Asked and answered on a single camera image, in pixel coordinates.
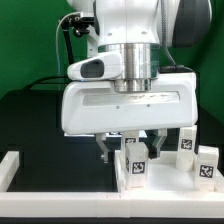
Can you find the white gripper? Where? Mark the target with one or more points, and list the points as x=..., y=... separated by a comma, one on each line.
x=96, y=108

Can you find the white square tabletop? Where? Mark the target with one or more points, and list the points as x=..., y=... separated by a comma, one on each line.
x=162, y=175

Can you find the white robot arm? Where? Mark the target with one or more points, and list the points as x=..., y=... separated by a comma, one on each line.
x=122, y=86

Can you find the white sheet with tags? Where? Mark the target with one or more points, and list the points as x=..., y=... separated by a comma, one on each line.
x=142, y=134

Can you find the white U-shaped fence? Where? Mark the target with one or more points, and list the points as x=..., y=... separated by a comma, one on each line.
x=128, y=204

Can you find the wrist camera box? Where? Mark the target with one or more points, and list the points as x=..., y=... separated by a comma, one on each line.
x=104, y=66

